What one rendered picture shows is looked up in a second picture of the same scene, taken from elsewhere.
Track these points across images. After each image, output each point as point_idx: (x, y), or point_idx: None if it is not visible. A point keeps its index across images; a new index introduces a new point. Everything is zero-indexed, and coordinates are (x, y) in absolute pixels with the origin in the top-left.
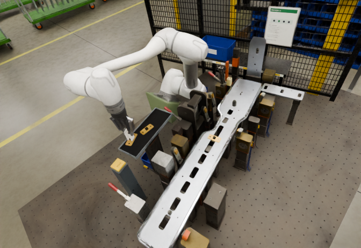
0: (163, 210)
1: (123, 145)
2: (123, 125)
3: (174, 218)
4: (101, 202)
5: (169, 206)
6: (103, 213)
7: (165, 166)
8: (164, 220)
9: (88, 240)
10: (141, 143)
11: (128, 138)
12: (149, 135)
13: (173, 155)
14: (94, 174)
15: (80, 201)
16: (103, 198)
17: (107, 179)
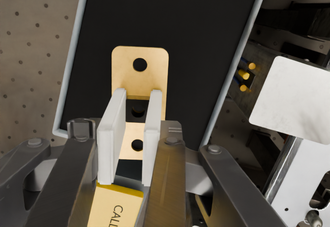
0: (290, 214)
1: (76, 103)
2: (85, 192)
3: (326, 225)
4: (34, 119)
5: (307, 200)
6: (58, 142)
7: (328, 138)
8: (220, 126)
9: None
10: (184, 66)
11: (124, 125)
12: None
13: (326, 38)
14: None
15: None
16: (33, 107)
17: (5, 51)
